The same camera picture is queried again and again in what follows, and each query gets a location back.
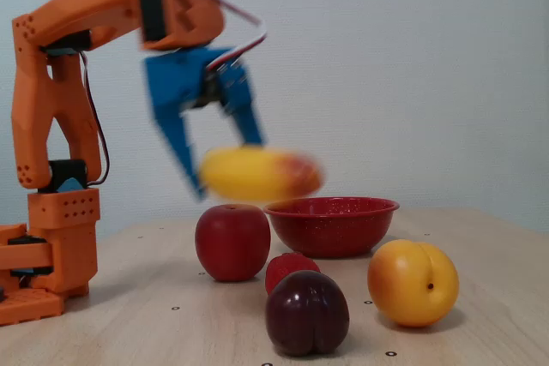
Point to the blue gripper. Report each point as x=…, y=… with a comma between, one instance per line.
x=176, y=83

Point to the yellow toy banana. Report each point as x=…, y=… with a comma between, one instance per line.
x=257, y=173

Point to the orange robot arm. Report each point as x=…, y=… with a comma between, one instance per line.
x=34, y=96

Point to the red speckled enamel bowl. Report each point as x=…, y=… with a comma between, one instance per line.
x=330, y=229

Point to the red toy apple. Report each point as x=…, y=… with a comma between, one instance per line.
x=233, y=241

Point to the red toy strawberry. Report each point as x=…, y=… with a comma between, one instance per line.
x=281, y=269

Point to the dark purple toy plum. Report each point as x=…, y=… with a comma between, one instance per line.
x=306, y=314

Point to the orange toy apricot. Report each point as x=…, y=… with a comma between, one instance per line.
x=407, y=284

